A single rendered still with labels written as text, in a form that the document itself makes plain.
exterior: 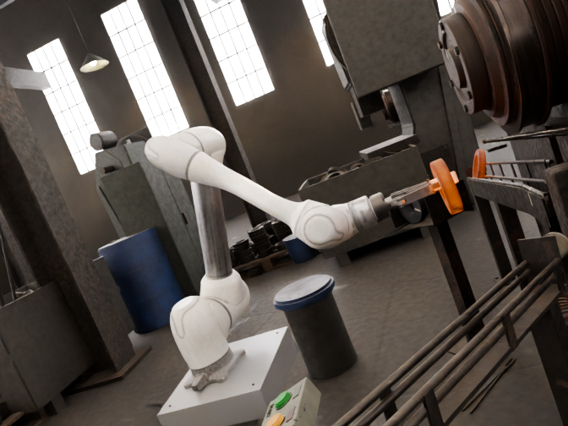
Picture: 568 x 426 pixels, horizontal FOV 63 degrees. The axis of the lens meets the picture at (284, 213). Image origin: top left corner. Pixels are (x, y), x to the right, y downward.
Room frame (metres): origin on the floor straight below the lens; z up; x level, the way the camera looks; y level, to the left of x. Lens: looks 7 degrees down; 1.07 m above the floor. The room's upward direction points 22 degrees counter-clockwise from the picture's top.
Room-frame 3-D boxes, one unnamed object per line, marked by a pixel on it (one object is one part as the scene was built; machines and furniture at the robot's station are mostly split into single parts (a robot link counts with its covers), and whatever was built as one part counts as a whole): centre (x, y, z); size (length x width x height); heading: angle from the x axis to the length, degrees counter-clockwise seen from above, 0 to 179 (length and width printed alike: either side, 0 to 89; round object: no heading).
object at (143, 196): (4.80, 1.20, 0.75); 0.70 x 0.48 x 1.50; 165
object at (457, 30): (1.33, -0.62, 1.11); 0.28 x 0.06 x 0.28; 165
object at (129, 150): (8.93, 2.39, 1.36); 1.37 x 1.16 x 2.71; 65
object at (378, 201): (1.27, -0.28, 0.83); 0.09 x 0.08 x 0.07; 75
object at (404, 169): (4.14, -0.75, 0.39); 1.03 x 0.83 x 0.79; 79
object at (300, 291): (2.21, 0.05, 0.22); 0.32 x 0.32 x 0.43
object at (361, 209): (1.29, -0.21, 0.83); 0.09 x 0.06 x 0.09; 165
